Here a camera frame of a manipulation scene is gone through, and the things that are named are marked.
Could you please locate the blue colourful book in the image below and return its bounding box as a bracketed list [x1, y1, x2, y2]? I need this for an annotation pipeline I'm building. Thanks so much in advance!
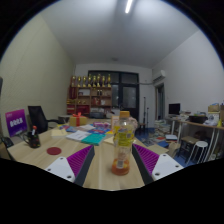
[88, 128, 112, 135]

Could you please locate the thin black tripod stand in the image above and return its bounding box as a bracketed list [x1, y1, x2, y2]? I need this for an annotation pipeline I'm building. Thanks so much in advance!
[143, 96, 150, 128]

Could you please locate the clear yellow-labelled drink bottle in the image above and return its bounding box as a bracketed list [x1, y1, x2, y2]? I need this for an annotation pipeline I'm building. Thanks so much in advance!
[111, 110, 136, 177]

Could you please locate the black framed glass door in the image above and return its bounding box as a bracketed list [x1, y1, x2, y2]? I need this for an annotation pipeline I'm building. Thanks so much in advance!
[87, 70, 140, 121]

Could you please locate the cluttered wooden side desk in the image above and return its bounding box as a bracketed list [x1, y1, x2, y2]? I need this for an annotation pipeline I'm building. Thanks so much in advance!
[164, 114, 224, 161]

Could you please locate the black computer monitor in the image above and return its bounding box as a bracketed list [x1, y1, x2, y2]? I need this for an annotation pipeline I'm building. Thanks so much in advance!
[168, 103, 181, 116]

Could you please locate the black pouch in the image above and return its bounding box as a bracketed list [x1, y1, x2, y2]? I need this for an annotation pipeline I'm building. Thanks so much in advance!
[0, 134, 14, 150]

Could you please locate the white magazine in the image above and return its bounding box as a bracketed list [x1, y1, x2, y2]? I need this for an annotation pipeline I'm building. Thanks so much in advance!
[79, 124, 96, 132]

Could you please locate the white wall air conditioner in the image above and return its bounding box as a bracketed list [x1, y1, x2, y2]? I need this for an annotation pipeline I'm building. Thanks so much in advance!
[152, 69, 167, 83]

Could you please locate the teal book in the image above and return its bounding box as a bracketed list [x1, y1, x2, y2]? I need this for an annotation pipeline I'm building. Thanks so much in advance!
[80, 132, 107, 147]

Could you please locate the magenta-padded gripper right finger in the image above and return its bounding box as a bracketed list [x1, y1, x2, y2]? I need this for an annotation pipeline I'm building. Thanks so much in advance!
[131, 143, 185, 186]

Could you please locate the pink flat box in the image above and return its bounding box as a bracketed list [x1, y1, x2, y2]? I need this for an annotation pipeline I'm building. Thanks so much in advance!
[93, 121, 112, 129]

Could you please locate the white round stool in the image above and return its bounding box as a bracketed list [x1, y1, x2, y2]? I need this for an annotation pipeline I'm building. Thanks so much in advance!
[185, 140, 209, 165]

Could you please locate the purple desk sign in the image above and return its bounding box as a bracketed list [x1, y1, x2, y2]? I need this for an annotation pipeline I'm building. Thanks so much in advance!
[4, 108, 29, 138]

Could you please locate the beige book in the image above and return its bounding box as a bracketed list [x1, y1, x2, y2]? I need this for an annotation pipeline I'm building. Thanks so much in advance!
[103, 136, 115, 145]

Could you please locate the flat round red coaster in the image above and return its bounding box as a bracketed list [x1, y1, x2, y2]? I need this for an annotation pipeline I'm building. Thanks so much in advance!
[46, 146, 63, 156]

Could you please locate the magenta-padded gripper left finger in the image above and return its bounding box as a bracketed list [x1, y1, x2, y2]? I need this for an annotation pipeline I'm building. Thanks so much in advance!
[44, 144, 96, 188]

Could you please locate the pale yellow notepad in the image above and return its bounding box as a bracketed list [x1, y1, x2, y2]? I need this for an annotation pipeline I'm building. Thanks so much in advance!
[50, 128, 69, 139]

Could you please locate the orange upright carton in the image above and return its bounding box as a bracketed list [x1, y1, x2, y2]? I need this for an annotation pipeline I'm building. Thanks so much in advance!
[110, 115, 120, 129]

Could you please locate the black dotted mug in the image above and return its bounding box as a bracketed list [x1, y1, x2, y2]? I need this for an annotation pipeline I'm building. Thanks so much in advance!
[22, 130, 42, 149]

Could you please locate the wooden shelf unit with trophies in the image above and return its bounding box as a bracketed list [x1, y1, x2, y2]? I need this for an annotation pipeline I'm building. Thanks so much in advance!
[65, 73, 113, 118]

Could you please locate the yellow gift box red ribbon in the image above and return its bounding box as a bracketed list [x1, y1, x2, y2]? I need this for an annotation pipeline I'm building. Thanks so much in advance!
[68, 112, 88, 127]

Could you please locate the white printed booklet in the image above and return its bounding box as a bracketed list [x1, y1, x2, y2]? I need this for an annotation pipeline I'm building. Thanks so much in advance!
[65, 129, 91, 142]

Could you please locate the black office chair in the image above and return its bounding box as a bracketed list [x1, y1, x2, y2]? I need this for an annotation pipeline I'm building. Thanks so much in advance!
[27, 105, 64, 134]

